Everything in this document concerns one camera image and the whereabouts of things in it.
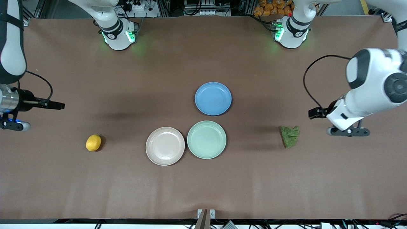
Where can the brown table cover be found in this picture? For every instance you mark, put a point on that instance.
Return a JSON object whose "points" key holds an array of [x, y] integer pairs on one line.
{"points": [[203, 184]]}

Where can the white power strip with plugs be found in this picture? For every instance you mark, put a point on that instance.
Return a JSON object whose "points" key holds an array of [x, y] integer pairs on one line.
{"points": [[138, 6]]}

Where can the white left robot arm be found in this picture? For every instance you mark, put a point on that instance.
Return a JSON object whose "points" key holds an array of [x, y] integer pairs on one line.
{"points": [[372, 89]]}

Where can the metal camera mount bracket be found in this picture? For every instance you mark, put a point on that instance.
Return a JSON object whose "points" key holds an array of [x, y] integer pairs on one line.
{"points": [[205, 218]]}

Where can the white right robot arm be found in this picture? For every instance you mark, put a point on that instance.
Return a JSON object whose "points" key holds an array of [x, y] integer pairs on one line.
{"points": [[113, 30]]}

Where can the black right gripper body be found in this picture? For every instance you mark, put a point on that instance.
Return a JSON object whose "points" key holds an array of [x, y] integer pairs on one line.
{"points": [[26, 96]]}

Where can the green lettuce leaf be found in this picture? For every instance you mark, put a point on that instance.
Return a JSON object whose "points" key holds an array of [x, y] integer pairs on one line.
{"points": [[290, 136]]}

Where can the light green plate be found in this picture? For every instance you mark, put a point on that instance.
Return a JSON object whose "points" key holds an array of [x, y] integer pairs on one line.
{"points": [[206, 140]]}

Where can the bag of orange fruits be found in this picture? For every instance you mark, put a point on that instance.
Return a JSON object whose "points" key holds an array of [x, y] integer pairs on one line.
{"points": [[273, 8]]}

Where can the yellow lemon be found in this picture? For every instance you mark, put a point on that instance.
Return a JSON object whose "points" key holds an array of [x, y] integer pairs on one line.
{"points": [[93, 142]]}

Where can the pink plate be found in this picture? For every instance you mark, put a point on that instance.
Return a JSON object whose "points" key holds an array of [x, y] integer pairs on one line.
{"points": [[165, 146]]}

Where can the aluminium frame profile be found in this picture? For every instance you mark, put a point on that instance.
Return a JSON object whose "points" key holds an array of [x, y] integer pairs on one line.
{"points": [[386, 17]]}

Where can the blue plate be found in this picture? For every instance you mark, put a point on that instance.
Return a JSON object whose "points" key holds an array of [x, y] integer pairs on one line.
{"points": [[213, 98]]}

